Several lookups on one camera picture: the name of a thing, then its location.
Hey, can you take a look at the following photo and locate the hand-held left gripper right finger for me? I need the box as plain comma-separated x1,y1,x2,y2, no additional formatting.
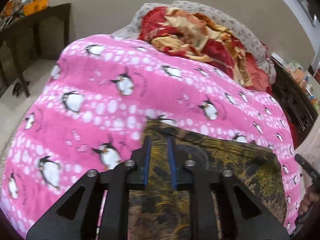
167,136,290,240

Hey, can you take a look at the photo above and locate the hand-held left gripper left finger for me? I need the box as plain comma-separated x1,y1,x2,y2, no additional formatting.
26,135,152,240

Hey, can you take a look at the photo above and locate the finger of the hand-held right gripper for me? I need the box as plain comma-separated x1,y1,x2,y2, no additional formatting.
294,154,320,181

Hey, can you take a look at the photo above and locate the brown floral patterned shirt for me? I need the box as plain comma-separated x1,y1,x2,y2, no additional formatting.
127,121,287,240

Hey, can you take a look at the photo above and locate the person's right hand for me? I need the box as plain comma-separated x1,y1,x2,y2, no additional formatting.
299,184,319,216

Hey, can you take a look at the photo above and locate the white cloth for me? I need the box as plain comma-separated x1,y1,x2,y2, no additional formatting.
294,119,320,171

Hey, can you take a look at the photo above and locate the dark carved wooden cabinet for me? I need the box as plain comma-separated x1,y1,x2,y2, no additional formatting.
271,57,319,143

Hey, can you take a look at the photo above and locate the pink penguin print blanket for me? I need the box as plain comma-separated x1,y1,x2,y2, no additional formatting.
0,33,304,239

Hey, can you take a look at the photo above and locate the clutter of bottles and packets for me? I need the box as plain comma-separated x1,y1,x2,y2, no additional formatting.
287,62,320,106

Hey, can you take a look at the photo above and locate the red floral blanket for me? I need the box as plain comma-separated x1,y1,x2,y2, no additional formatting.
137,6,273,91

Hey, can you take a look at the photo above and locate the pair of dark shoes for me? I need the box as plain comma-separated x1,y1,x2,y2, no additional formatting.
12,81,31,97

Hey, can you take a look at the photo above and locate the dark wooden table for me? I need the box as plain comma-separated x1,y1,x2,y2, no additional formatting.
0,3,72,98

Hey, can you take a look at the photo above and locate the orange plastic basin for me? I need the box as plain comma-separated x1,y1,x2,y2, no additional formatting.
22,0,49,16

